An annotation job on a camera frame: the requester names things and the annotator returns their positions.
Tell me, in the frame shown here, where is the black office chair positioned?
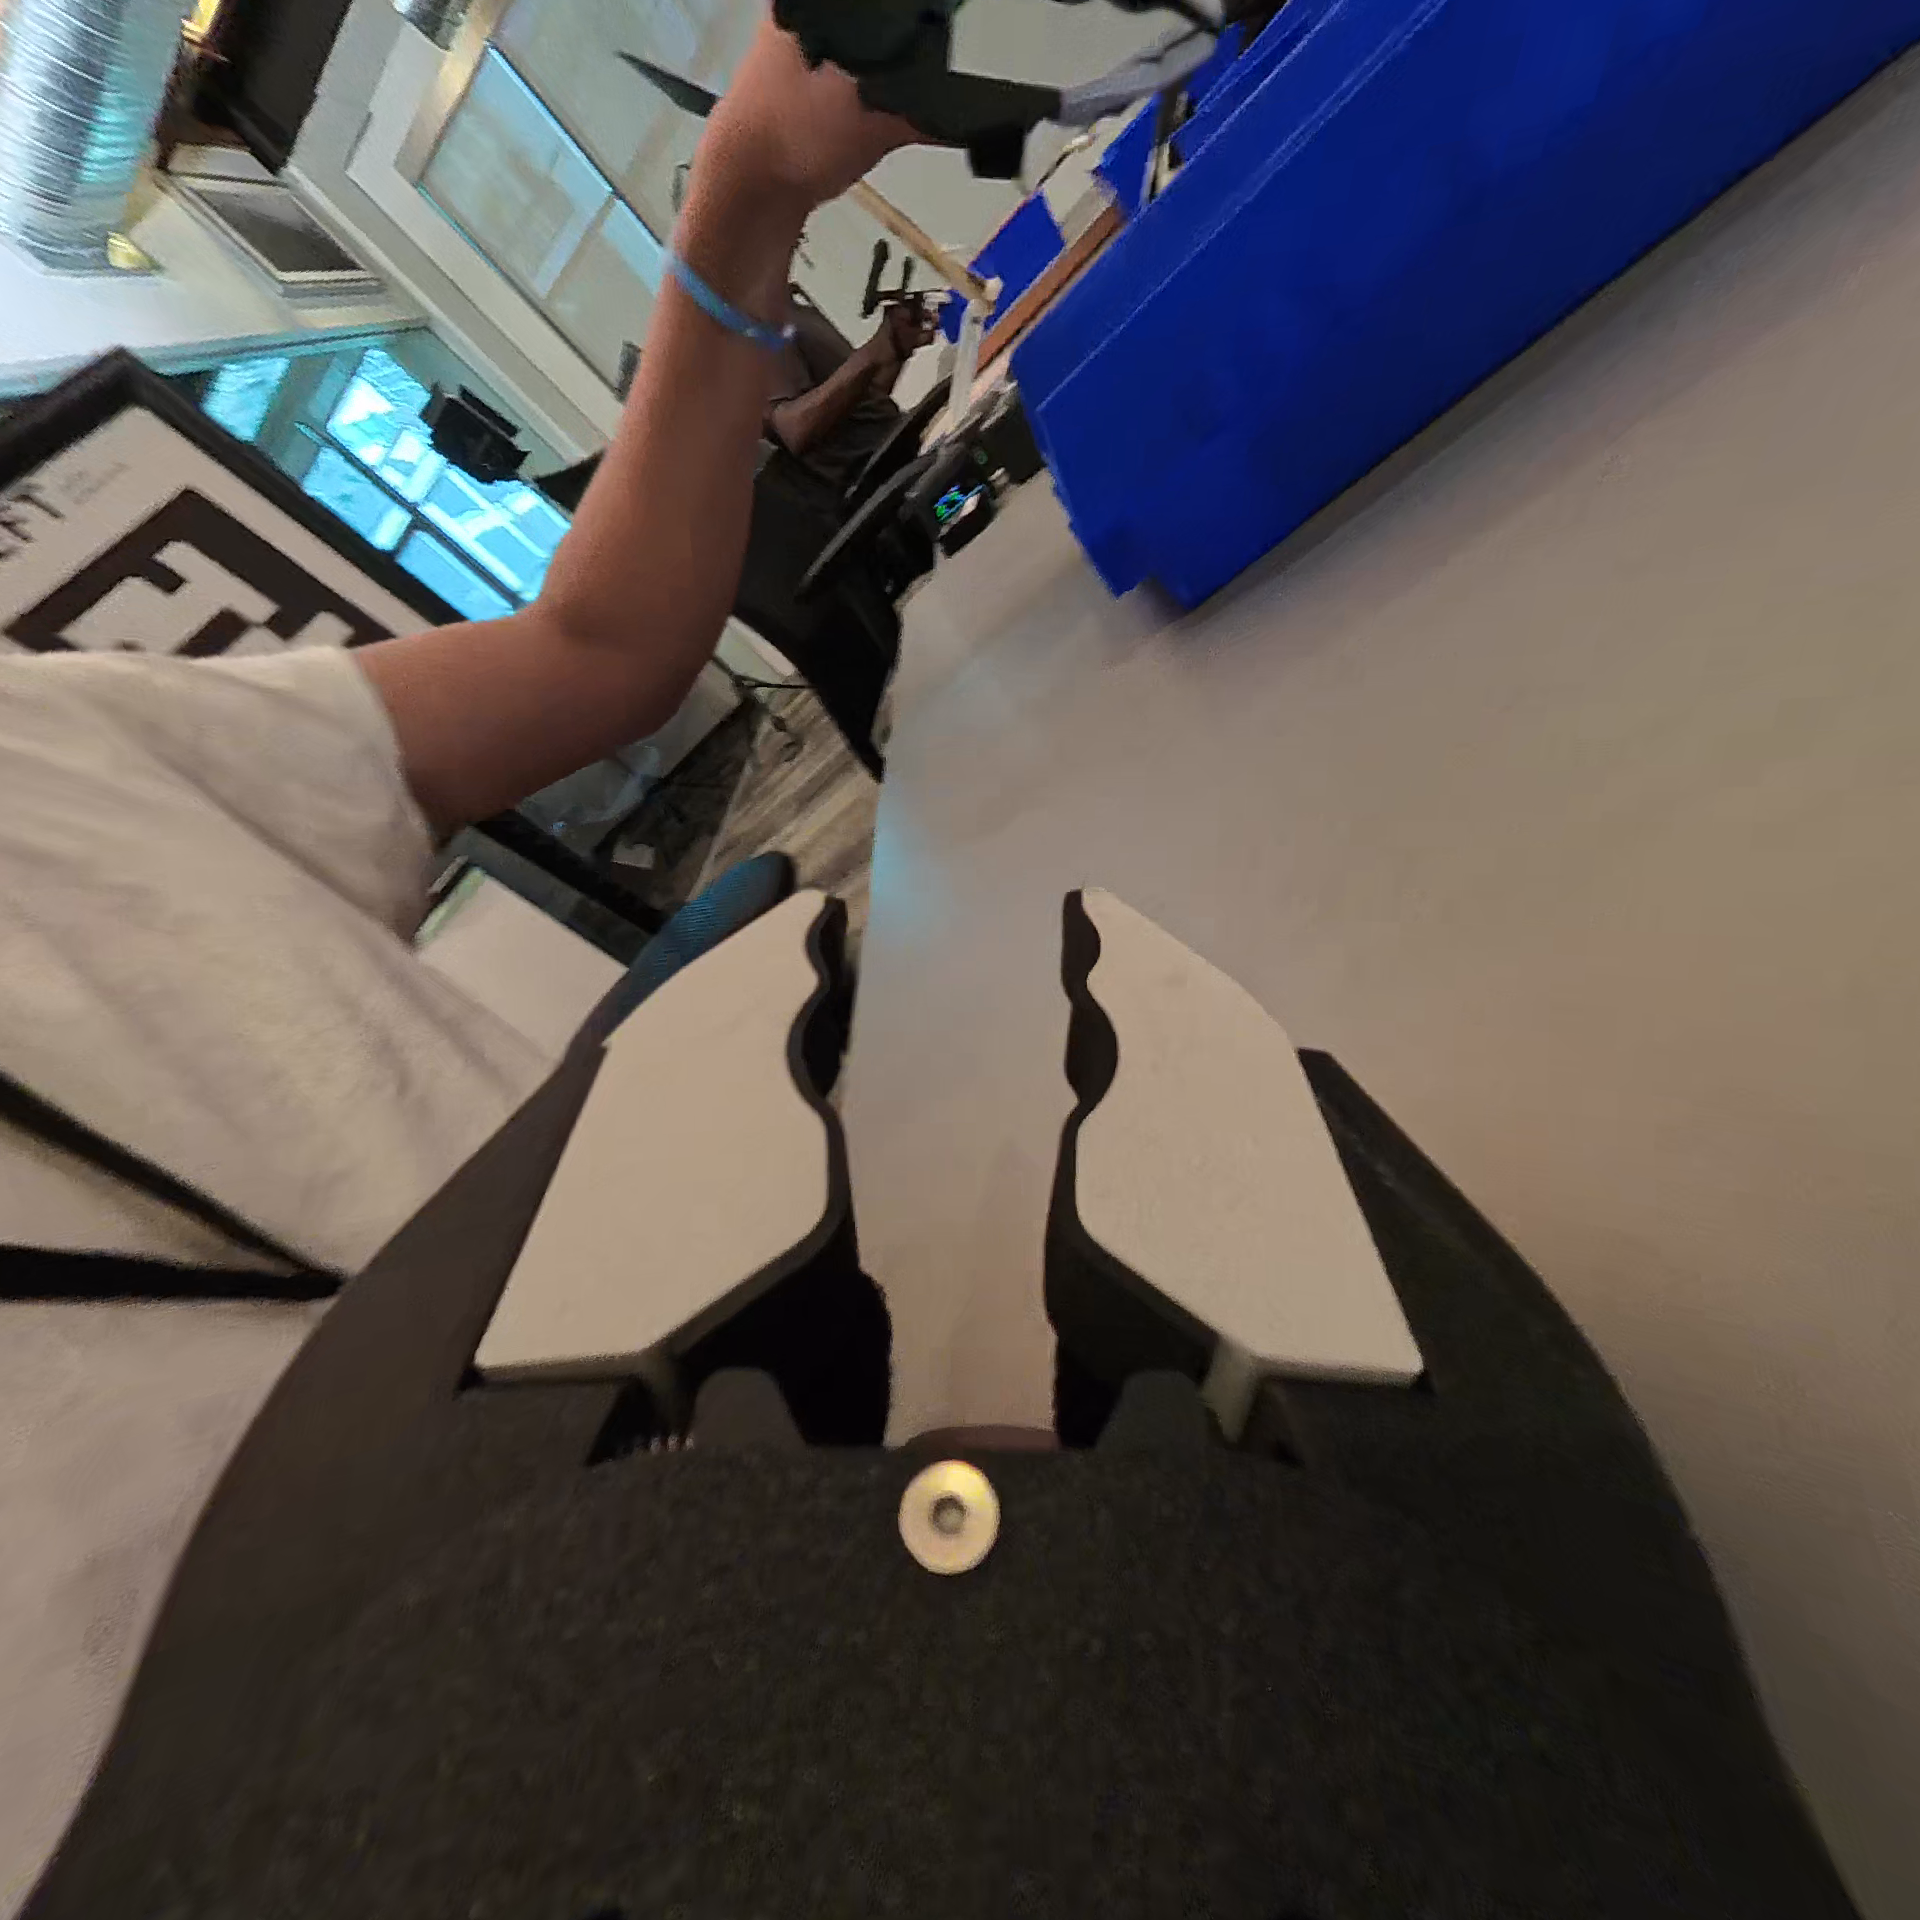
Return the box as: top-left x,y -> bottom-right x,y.
732,374 -> 963,783

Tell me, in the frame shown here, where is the framed marker sign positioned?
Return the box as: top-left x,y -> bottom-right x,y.
0,348 -> 472,663

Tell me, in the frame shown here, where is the person's light clothing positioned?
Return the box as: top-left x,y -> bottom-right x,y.
0,645 -> 561,1920

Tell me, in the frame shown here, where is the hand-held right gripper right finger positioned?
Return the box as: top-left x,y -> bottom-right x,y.
1043,885 -> 1427,1394

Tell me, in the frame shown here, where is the person's left forearm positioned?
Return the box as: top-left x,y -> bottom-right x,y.
358,164 -> 864,845

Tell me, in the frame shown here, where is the black strap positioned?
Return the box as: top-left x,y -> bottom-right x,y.
0,1071 -> 349,1306

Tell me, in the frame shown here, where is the white air vent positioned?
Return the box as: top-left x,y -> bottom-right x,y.
157,164 -> 384,300

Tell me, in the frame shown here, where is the blue chair seat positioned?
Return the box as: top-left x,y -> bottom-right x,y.
600,847 -> 800,1038

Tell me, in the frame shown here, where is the black metal stand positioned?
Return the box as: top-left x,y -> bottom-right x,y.
852,237 -> 945,328

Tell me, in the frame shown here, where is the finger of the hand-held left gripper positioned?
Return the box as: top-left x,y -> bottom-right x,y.
1056,29 -> 1220,127

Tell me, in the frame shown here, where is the blue plastic bin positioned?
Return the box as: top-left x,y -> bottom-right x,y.
1013,0 -> 1920,608

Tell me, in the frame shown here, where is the small blue bin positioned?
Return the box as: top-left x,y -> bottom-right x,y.
966,23 -> 1256,309

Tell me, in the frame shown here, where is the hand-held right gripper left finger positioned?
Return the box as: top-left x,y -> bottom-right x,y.
472,886 -> 894,1390

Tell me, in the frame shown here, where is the person's left hand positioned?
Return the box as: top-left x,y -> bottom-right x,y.
701,23 -> 940,204

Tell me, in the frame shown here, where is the blue wristband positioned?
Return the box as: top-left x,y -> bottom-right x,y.
664,247 -> 800,353

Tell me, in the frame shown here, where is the silver air duct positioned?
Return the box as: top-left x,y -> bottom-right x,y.
0,0 -> 201,273

